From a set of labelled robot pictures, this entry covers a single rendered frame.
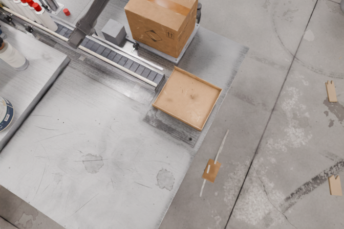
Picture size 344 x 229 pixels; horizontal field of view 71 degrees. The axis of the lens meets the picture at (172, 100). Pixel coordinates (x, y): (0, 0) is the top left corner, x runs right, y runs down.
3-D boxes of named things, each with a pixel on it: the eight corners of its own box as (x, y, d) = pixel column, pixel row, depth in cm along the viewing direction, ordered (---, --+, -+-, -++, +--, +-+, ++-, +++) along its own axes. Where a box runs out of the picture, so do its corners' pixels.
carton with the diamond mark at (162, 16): (132, 39, 146) (123, 7, 120) (151, 9, 152) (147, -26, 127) (177, 59, 141) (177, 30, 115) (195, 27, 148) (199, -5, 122)
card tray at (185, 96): (152, 106, 133) (151, 103, 130) (174, 68, 141) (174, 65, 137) (200, 131, 128) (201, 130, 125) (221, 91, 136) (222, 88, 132)
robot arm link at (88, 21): (133, -18, 87) (108, -41, 82) (126, -8, 84) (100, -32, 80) (96, 31, 121) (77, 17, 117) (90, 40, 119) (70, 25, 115)
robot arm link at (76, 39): (97, 28, 117) (81, 16, 113) (83, 47, 113) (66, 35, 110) (91, 35, 127) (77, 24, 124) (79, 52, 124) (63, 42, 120)
